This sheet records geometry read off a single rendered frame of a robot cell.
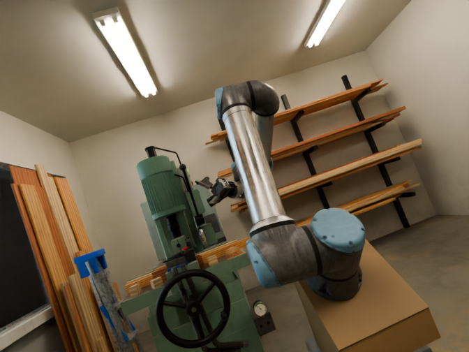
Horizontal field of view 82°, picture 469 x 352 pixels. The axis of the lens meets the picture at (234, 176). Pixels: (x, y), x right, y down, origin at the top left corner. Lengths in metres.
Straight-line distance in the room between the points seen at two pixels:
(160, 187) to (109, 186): 2.66
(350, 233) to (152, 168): 0.98
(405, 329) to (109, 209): 3.57
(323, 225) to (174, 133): 3.32
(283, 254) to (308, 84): 3.80
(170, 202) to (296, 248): 0.79
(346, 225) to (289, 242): 0.17
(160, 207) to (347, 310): 0.92
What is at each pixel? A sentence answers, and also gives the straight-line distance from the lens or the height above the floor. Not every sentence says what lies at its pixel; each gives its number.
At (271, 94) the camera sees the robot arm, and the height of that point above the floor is 1.48.
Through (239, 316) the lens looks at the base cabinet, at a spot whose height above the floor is 0.64.
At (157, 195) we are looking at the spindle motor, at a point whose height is 1.31.
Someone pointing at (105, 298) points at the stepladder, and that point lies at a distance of 2.21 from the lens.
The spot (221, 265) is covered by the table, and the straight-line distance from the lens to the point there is 1.33.
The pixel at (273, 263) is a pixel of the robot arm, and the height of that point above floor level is 0.95.
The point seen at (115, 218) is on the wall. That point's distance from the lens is 3.99.
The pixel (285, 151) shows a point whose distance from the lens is 3.47.
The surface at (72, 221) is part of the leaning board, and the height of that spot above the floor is 1.55.
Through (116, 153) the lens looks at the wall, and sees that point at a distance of 4.08.
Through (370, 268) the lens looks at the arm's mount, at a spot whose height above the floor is 0.77.
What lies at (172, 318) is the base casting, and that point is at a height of 0.75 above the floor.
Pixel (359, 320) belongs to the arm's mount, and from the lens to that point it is 1.00.
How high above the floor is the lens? 1.13
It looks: 6 degrees up
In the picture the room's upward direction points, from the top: 20 degrees counter-clockwise
